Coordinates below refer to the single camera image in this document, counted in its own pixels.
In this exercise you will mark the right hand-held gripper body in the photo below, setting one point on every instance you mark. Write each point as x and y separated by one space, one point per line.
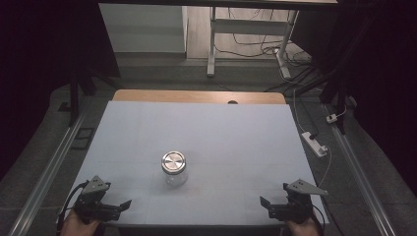
296 209

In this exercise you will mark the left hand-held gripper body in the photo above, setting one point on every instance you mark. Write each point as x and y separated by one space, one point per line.
93 203

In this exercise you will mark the clear glass jar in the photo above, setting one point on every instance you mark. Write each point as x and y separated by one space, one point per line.
176 179

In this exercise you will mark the person's right hand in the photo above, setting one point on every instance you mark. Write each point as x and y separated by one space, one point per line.
303 229

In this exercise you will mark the person's left hand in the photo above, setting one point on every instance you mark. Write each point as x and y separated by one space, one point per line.
77 227

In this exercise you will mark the black floor plate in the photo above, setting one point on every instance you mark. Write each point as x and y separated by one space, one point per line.
82 138

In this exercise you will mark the white power strip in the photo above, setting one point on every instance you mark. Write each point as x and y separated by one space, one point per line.
313 143

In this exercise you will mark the light blue table mat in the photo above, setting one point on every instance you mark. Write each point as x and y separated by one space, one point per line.
213 137

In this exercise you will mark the small white adapter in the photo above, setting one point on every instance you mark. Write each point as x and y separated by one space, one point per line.
331 118

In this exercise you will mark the black metal stand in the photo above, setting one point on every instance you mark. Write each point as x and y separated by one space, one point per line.
337 95
74 98

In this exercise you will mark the wooden table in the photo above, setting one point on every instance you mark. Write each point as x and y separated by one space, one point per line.
183 96

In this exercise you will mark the dark curtain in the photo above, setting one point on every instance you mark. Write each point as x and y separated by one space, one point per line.
383 82
39 65

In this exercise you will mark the white panel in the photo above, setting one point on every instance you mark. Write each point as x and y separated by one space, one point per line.
141 28

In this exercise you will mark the aluminium rail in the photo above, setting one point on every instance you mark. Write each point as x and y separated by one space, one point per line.
46 177
364 183

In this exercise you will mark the white desk frame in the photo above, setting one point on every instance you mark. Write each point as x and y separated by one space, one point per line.
249 27

